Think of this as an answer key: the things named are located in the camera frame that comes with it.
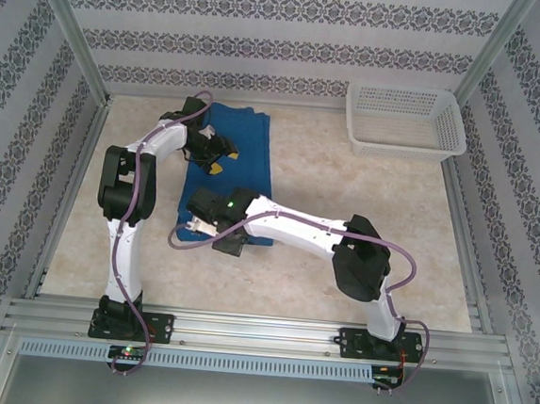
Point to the white plastic mesh basket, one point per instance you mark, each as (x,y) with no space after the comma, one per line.
(399,128)

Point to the aluminium side rail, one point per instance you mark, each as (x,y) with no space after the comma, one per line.
(473,286)
(69,194)

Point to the aluminium frame post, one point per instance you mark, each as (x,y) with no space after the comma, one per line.
(72,29)
(494,47)

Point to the aluminium mounting rail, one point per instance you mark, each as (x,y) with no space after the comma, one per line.
(258,333)

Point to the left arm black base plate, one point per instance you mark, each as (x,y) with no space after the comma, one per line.
(162,327)

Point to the blue long pants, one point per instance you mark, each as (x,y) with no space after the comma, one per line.
(250,162)

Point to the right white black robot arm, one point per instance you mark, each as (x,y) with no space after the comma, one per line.
(296,228)

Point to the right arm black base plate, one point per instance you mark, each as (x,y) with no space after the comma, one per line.
(354,344)

